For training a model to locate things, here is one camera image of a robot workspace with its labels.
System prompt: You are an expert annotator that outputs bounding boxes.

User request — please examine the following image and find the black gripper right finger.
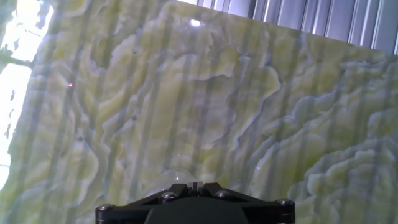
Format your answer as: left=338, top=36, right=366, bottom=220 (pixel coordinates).
left=195, top=182, right=295, bottom=224

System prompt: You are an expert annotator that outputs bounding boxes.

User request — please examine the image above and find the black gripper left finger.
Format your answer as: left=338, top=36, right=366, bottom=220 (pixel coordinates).
left=95, top=182, right=197, bottom=224

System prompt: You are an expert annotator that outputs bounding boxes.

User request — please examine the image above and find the green marble pattern mat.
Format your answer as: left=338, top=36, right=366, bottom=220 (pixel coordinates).
left=0, top=0, right=398, bottom=224

